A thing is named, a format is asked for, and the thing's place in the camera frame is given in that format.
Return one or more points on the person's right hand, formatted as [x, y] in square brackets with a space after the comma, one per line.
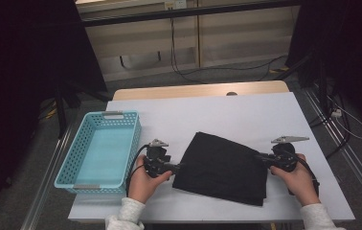
[300, 185]

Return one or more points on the black metal stand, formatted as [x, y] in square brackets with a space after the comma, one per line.
[322, 83]
[61, 111]

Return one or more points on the white wall socket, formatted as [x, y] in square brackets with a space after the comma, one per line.
[176, 4]

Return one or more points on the person's left hand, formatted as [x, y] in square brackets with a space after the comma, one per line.
[142, 187]

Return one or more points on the wooden workbench with dark edge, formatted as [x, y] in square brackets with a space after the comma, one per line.
[185, 12]

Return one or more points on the black curtain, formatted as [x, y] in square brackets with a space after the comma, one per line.
[345, 48]
[16, 64]

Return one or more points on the wooden table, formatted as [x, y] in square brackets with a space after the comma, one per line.
[185, 89]

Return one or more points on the white plug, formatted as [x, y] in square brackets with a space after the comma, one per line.
[336, 113]

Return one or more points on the light blue perforated plastic basket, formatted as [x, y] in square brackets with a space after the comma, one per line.
[105, 150]

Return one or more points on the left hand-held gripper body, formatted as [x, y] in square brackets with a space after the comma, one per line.
[156, 163]

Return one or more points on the aluminium floor rail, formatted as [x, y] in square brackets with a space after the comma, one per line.
[46, 179]
[354, 166]

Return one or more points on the black pants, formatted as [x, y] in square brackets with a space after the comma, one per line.
[223, 169]

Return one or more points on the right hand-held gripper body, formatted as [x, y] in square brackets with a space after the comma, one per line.
[282, 158]

